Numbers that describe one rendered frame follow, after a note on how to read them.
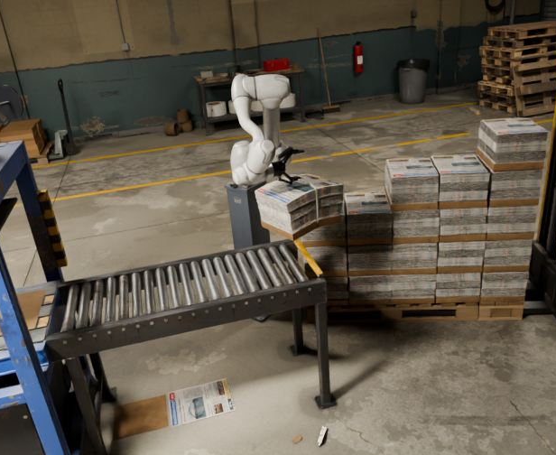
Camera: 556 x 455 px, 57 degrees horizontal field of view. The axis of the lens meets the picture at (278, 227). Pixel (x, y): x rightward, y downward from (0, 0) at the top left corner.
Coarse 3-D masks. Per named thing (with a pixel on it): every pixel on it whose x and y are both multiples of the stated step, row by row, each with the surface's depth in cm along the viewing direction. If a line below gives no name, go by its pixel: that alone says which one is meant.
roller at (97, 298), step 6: (96, 282) 279; (102, 282) 280; (96, 288) 272; (102, 288) 274; (96, 294) 266; (102, 294) 269; (96, 300) 261; (102, 300) 264; (96, 306) 256; (102, 306) 260; (96, 312) 250; (96, 318) 246; (90, 324) 243; (96, 324) 242
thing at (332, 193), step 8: (304, 176) 294; (312, 176) 295; (320, 184) 278; (328, 184) 279; (336, 184) 280; (328, 192) 276; (336, 192) 280; (328, 200) 278; (336, 200) 282; (320, 208) 277; (328, 208) 280; (336, 208) 284; (320, 216) 279; (328, 216) 282; (336, 216) 286
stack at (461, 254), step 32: (384, 192) 355; (352, 224) 330; (384, 224) 329; (416, 224) 327; (448, 224) 325; (480, 224) 323; (320, 256) 341; (352, 256) 339; (384, 256) 337; (416, 256) 335; (448, 256) 334; (480, 256) 332; (352, 288) 350; (384, 288) 348; (416, 288) 345; (448, 288) 343; (352, 320) 360; (384, 320) 358; (416, 320) 356; (448, 320) 354
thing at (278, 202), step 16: (256, 192) 280; (272, 192) 275; (288, 192) 271; (304, 192) 268; (272, 208) 275; (288, 208) 262; (304, 208) 269; (272, 224) 282; (288, 224) 269; (304, 224) 273
